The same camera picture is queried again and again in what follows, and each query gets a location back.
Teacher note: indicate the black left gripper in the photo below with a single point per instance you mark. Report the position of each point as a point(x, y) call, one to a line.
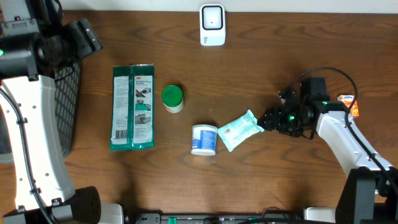
point(89, 42)

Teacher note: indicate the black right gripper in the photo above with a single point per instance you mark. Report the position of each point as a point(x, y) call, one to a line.
point(274, 121)

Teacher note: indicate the orange tissue pack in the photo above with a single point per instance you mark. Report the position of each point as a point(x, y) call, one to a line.
point(347, 100)

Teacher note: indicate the teal wet wipes pack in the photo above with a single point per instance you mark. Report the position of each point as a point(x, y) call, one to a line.
point(237, 131)

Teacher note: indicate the green white package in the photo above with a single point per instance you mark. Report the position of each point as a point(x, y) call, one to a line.
point(132, 126)

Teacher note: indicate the white plastic cup container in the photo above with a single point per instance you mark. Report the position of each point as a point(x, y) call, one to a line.
point(204, 140)

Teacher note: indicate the green cap bottle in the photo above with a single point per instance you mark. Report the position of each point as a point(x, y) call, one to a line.
point(172, 98)

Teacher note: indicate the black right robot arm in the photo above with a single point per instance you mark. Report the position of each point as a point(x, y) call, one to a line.
point(368, 196)

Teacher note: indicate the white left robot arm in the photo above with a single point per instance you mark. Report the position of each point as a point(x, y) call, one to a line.
point(35, 45)

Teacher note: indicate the white barcode scanner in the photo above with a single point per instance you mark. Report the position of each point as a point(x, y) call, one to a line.
point(212, 25)

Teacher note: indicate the grey plastic basket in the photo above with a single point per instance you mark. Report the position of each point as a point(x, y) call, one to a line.
point(68, 82)

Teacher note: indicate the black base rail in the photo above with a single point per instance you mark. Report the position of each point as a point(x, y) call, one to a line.
point(174, 218)

